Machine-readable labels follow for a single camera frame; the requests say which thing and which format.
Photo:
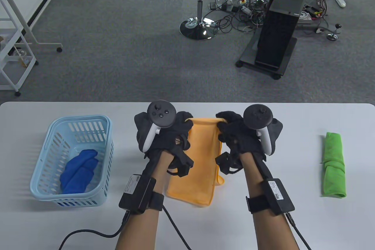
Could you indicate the light blue plastic basket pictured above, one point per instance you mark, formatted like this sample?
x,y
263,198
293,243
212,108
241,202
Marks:
x,y
70,197

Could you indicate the white shelf cart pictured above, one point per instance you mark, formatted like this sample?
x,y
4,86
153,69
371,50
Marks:
x,y
6,87

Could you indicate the person's right hand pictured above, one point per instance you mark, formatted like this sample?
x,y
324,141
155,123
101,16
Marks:
x,y
237,138

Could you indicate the person's left hand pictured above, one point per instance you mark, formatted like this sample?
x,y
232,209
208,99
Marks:
x,y
170,141

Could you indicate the black rolling cart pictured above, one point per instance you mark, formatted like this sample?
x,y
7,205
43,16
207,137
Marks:
x,y
249,55

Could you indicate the blue towel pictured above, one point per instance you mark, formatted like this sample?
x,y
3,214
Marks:
x,y
77,173

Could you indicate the person's left forearm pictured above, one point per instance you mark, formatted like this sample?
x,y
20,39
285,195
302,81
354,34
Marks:
x,y
140,232

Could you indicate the orange towel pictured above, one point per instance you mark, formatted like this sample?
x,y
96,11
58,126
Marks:
x,y
202,156

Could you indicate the green rectangular towel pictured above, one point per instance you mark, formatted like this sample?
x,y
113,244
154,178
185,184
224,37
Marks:
x,y
334,168

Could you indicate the grey power strip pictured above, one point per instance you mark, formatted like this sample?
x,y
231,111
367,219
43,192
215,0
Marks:
x,y
221,6

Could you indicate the person's right forearm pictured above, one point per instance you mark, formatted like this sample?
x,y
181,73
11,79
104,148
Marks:
x,y
255,173

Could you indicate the black and white controller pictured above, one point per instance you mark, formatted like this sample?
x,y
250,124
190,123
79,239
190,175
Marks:
x,y
161,113
257,116

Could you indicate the black forearm sensor box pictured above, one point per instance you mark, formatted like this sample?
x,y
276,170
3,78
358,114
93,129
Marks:
x,y
277,197
139,194

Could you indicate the black computer tower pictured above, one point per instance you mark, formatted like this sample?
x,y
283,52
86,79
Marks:
x,y
278,27

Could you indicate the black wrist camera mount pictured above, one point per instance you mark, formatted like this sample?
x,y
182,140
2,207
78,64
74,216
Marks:
x,y
183,165
227,163

